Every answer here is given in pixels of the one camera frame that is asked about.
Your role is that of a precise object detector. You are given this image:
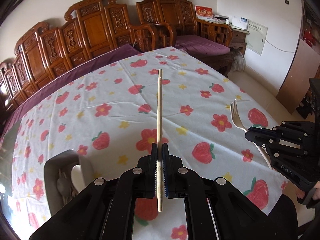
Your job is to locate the metal spoon black handle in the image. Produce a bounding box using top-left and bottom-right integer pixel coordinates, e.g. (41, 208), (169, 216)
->
(56, 169), (72, 205)

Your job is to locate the metal fork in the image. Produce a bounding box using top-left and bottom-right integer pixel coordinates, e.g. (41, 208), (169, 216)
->
(230, 100), (272, 169)

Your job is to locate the person's right hand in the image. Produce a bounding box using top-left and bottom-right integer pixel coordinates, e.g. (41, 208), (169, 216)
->
(312, 181), (320, 200)

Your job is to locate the grey metal rectangular tin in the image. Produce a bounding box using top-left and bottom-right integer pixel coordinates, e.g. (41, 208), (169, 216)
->
(44, 149), (94, 216)

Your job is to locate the strawberry flower tablecloth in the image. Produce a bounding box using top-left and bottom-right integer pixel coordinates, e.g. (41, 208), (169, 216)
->
(9, 48), (287, 239)

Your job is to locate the grey fluffy item on floor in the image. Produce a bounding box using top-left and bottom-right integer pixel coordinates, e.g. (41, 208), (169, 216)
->
(229, 50), (246, 73)

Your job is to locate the wooden side table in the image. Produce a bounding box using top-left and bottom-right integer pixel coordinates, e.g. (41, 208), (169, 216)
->
(229, 27), (249, 56)

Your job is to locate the purple armchair cushion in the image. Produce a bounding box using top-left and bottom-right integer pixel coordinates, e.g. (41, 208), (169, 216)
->
(175, 35), (230, 59)

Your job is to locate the red calendar card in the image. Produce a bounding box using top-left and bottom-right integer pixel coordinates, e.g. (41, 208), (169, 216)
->
(195, 5), (213, 20)

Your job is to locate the long carved wooden sofa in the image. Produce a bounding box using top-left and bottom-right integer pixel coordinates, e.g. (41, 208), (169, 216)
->
(0, 0), (176, 120)

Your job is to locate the carved wooden armchair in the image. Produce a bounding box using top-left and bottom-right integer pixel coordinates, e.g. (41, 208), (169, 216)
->
(136, 0), (233, 76)

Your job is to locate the brown board leaning on wall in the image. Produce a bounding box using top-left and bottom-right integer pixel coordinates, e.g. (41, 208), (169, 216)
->
(276, 40), (319, 114)

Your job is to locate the white wall distribution box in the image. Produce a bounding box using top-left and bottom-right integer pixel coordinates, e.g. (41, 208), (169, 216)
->
(245, 20), (268, 55)

